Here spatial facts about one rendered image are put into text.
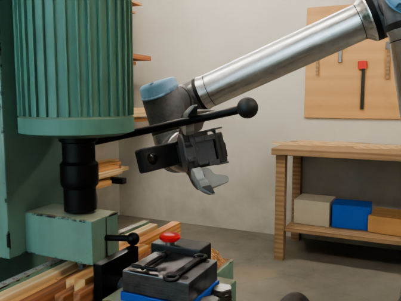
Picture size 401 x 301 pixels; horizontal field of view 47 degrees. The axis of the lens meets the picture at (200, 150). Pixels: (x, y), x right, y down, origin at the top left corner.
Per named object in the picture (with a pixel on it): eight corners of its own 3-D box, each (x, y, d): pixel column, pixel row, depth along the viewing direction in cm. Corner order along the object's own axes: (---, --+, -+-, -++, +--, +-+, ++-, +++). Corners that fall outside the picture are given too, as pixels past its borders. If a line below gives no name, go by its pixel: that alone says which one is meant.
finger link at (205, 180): (238, 186, 79) (220, 156, 86) (206, 194, 77) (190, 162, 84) (238, 200, 80) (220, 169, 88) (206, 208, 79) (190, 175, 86)
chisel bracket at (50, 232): (93, 276, 70) (91, 221, 69) (24, 261, 76) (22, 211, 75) (122, 260, 76) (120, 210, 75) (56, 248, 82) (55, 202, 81)
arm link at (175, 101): (150, 86, 115) (163, 134, 116) (130, 85, 104) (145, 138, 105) (184, 75, 112) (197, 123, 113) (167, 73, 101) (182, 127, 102)
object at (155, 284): (190, 316, 55) (189, 271, 54) (113, 298, 59) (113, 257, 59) (231, 277, 66) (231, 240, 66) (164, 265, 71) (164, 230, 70)
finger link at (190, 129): (216, 89, 80) (211, 123, 87) (184, 94, 79) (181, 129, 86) (222, 101, 78) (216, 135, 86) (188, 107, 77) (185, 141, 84)
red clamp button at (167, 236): (173, 244, 64) (173, 237, 64) (155, 241, 65) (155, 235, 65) (184, 238, 67) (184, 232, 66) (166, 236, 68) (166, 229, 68)
